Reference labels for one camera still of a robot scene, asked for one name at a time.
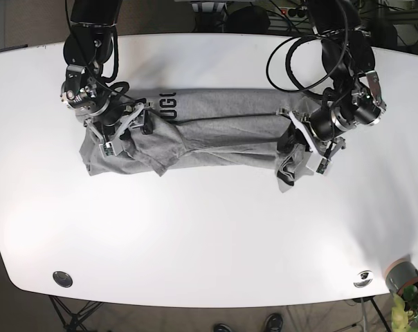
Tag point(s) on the black folding table legs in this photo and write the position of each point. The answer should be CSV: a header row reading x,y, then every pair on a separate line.
x,y
74,321

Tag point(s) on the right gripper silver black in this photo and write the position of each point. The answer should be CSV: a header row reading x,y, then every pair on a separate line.
x,y
115,127

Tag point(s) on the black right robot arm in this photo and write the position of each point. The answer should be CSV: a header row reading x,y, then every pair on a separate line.
x,y
90,88

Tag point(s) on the right silver table grommet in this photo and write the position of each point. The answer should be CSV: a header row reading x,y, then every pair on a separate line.
x,y
363,279

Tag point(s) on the grey plant pot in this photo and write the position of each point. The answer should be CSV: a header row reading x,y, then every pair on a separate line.
x,y
399,275

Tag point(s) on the silver table grommet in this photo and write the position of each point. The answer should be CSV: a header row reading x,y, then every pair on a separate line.
x,y
363,279
62,279

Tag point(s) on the left silver table grommet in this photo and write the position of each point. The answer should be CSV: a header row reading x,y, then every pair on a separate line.
x,y
62,279

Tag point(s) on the light grey printed T-shirt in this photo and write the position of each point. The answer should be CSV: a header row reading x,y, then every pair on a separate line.
x,y
204,128

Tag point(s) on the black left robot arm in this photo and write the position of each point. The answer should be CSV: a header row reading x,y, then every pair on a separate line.
x,y
353,99

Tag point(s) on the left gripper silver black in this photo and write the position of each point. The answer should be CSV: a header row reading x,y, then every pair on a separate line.
x,y
301,151

